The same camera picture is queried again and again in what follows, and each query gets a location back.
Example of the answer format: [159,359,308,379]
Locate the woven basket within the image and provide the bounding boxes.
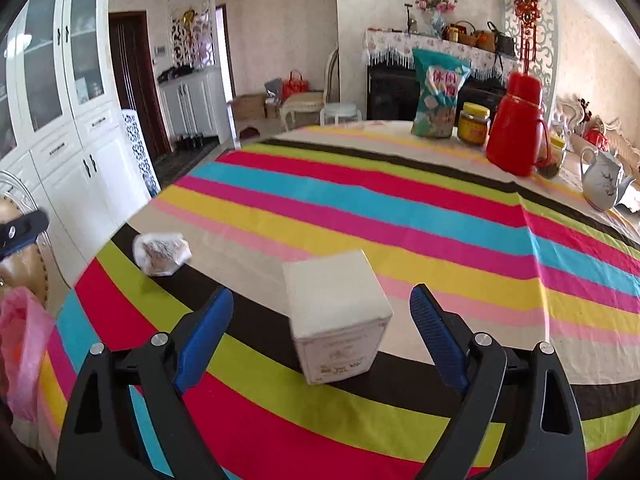
[454,21,479,47]

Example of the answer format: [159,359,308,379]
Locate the black handbag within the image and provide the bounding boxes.
[487,21,517,59]

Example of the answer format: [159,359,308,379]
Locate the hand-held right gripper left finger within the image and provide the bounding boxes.
[56,287,236,480]

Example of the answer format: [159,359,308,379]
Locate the red gift bag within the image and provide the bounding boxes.
[281,71,308,101]

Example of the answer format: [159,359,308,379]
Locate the ornate tan leather chair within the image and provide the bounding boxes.
[0,170,57,311]

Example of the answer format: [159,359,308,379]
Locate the pink bin with bag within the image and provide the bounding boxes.
[0,285,57,422]

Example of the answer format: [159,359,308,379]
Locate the white display cabinet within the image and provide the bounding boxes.
[0,0,161,281]

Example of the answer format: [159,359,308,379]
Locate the clear wrapper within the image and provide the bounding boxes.
[132,232,192,277]

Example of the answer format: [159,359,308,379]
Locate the floral lace cloth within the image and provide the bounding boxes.
[365,29,521,81]

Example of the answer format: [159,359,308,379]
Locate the red thermos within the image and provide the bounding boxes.
[485,71,553,177]

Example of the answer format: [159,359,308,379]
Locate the dark door rug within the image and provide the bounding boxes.
[152,137,221,181]

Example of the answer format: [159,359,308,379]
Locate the striped colourful tablecloth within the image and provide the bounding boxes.
[37,120,640,480]

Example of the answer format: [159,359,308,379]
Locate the white ceramic pitcher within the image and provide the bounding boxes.
[580,147,636,212]

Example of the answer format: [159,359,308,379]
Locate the white patterned tower appliance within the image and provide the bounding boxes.
[121,109,162,198]

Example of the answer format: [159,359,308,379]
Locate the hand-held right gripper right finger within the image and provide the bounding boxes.
[409,283,588,480]

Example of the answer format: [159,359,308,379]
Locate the black piano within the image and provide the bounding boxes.
[366,62,508,122]

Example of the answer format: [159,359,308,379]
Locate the ornate cream sofa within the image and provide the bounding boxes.
[552,95,640,176]

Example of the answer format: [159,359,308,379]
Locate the dark wooden door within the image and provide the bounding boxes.
[109,10,173,158]

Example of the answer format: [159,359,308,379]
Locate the white shoe cabinet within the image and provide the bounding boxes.
[159,67,236,143]

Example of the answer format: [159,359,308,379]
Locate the teal snack bag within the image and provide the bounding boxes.
[410,49,472,140]

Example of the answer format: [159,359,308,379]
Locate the brown cardboard box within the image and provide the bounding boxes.
[231,94,266,121]

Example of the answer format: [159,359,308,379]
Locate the white round stool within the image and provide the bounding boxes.
[320,102,363,127]

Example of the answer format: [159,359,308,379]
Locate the white cardboard box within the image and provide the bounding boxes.
[282,249,393,386]

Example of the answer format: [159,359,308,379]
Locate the pink flower bouquet vase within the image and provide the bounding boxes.
[416,0,458,39]

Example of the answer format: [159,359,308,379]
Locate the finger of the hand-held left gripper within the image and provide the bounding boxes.
[0,210,50,262]

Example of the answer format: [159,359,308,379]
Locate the red knot ornament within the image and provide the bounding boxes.
[515,0,546,76]

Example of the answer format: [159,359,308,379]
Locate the cream dining chair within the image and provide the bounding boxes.
[279,47,341,132]

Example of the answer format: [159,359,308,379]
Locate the white lattice screen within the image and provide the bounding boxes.
[501,0,559,111]

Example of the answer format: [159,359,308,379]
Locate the dark glass jar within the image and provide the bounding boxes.
[537,135,567,180]

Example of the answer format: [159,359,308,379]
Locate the yellow lid jar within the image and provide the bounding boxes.
[457,102,492,147]

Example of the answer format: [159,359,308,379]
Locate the mirror wall decoration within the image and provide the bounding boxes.
[172,7,216,68]

